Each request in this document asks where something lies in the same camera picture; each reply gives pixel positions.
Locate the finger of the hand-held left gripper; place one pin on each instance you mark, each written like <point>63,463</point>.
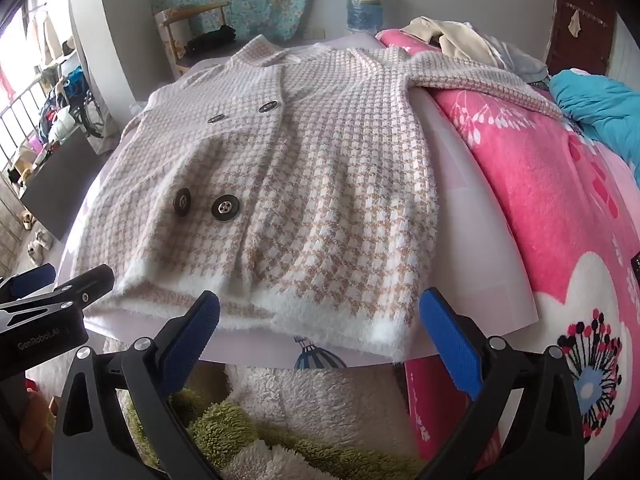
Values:
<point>90,285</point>
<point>30,277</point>

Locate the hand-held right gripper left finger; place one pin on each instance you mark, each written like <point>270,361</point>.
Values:
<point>192,340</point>

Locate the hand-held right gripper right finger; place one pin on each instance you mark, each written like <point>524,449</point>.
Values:
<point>450,335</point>

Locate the beige white houndstooth coat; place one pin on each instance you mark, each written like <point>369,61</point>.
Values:
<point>325,160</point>

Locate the dark grey board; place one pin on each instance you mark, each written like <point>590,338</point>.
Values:
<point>60,185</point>

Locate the pale pink balloon print sheet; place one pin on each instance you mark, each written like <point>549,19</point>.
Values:
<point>480,240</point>

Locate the white green fluffy blanket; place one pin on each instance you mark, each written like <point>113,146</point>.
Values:
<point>310,400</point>

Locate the pink floral blanket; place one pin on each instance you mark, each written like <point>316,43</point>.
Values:
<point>540,200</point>

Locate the wooden chair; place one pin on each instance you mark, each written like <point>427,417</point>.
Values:
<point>167,35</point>

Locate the teal blue quilt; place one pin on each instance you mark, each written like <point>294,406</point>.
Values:
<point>600,110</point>

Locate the black cloth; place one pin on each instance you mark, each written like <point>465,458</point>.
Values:
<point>210,40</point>

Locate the light blue garment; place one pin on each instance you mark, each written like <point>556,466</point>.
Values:
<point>520,62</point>

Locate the small beige hanging cloth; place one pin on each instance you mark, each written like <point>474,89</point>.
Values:
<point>575,22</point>

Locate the blue water bottle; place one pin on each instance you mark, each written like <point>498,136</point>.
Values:
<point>364,5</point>

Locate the brown wooden door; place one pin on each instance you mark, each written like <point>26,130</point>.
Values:
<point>590,10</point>

